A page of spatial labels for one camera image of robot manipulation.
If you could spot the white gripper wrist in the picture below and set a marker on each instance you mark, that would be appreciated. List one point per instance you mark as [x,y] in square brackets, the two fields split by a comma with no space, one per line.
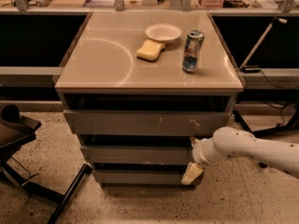
[198,153]

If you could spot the grey drawer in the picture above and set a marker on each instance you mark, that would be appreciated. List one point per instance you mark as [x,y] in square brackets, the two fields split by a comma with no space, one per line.
[148,123]
[132,178]
[137,155]

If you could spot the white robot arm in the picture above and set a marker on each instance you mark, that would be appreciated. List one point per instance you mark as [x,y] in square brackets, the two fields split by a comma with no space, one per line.
[229,143]

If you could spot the grey drawer cabinet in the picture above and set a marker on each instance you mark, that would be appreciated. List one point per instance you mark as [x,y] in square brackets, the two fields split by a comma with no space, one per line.
[103,74]

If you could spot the grey bottom drawer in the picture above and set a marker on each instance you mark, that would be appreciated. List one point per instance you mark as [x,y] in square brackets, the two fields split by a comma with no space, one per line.
[132,178]

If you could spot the grey top drawer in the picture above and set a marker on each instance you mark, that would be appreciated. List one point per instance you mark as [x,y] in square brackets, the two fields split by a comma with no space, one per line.
[148,123]

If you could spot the black stand right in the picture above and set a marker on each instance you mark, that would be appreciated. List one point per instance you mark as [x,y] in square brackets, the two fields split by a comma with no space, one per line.
[292,124]

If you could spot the black stand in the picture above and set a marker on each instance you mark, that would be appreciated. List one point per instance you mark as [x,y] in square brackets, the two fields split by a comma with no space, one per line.
[17,130]
[292,124]

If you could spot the white pole with base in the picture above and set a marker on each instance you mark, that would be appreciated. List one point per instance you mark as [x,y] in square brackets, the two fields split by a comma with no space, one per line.
[243,66]

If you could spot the blue silver drink can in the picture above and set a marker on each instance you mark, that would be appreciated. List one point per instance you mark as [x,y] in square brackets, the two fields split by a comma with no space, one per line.
[193,44]

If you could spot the yellow sponge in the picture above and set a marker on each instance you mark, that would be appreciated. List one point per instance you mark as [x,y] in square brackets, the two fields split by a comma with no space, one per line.
[150,50]

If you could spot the white bowl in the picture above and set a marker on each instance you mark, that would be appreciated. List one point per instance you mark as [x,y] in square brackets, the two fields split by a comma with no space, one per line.
[163,32]

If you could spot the black stand left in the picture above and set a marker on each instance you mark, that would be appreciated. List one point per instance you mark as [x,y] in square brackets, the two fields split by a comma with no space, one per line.
[17,130]

